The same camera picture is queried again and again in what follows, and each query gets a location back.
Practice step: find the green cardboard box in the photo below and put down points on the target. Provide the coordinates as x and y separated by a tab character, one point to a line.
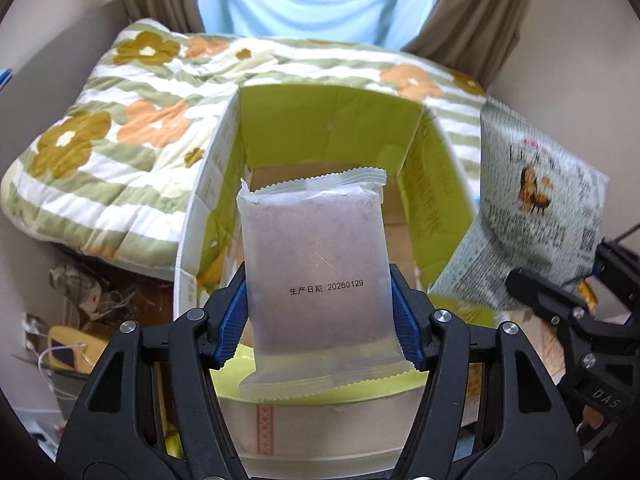
271	133

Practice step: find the floral striped quilt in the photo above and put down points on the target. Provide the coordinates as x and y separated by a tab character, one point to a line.
166	117

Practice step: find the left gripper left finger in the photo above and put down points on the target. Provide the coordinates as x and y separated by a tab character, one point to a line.
149	408

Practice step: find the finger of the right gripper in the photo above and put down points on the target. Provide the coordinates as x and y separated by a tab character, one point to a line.
545	298
617	268

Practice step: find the right brown curtain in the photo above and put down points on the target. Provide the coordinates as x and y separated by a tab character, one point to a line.
474	37

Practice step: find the frosted pink snack packet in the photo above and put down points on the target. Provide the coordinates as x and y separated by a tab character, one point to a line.
318	284

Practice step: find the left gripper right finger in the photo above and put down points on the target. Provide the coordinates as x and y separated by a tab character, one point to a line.
523	429

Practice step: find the white nut snack bag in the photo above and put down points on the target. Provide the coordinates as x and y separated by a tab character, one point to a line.
541	207

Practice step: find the grey bed headboard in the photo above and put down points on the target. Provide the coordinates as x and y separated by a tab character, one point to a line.
50	81

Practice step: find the floral tablecloth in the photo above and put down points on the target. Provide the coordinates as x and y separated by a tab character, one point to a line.
355	429

